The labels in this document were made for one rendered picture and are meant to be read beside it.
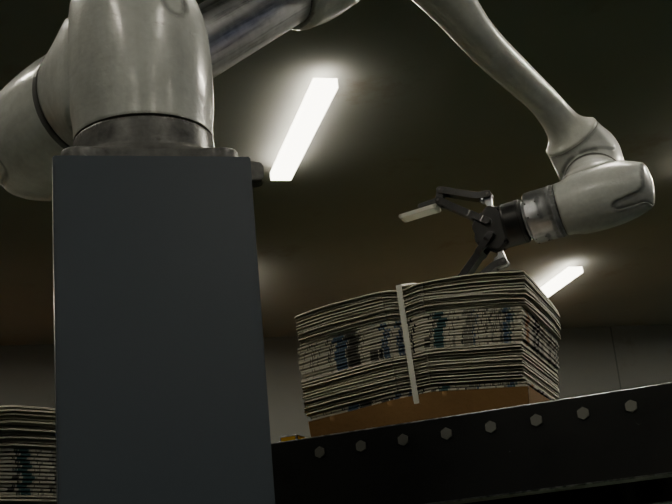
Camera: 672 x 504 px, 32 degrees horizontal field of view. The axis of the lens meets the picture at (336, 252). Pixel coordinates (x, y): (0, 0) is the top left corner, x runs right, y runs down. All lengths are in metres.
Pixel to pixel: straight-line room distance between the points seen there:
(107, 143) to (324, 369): 0.77
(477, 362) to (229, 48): 0.60
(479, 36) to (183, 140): 0.73
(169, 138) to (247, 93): 4.66
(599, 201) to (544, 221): 0.10
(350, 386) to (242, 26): 0.59
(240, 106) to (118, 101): 4.77
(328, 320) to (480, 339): 0.26
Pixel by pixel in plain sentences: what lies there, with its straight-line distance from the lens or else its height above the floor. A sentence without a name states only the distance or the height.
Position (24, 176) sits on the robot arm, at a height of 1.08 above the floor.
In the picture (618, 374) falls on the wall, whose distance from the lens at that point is 11.73.
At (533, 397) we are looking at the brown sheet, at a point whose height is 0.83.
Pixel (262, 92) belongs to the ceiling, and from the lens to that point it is 5.88.
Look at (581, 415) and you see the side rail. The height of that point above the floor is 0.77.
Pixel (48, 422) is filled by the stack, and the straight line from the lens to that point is 1.53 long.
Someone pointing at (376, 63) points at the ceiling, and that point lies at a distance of 5.70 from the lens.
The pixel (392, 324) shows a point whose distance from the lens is 1.86.
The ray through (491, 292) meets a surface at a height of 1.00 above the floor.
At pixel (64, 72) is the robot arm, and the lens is 1.33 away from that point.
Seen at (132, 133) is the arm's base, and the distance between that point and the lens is 1.23.
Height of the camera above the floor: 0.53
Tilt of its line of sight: 18 degrees up
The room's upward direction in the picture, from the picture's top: 5 degrees counter-clockwise
